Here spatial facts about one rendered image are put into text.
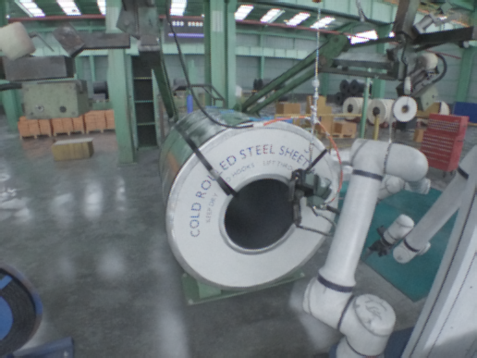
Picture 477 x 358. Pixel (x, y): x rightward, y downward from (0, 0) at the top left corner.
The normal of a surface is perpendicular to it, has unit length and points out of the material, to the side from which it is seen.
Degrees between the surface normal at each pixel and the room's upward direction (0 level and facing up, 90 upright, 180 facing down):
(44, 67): 90
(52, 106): 89
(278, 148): 90
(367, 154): 69
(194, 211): 90
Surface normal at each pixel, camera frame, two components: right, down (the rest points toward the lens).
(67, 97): 0.32, 0.30
